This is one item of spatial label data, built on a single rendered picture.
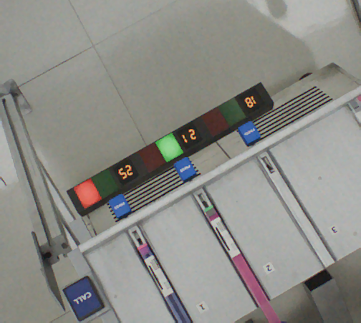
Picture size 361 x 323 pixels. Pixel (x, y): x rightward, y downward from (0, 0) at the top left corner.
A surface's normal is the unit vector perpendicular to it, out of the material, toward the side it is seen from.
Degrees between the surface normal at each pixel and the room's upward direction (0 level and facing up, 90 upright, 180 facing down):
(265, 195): 44
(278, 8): 0
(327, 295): 0
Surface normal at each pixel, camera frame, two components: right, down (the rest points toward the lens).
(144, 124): 0.31, 0.40
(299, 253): -0.04, -0.25
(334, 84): -0.39, -0.78
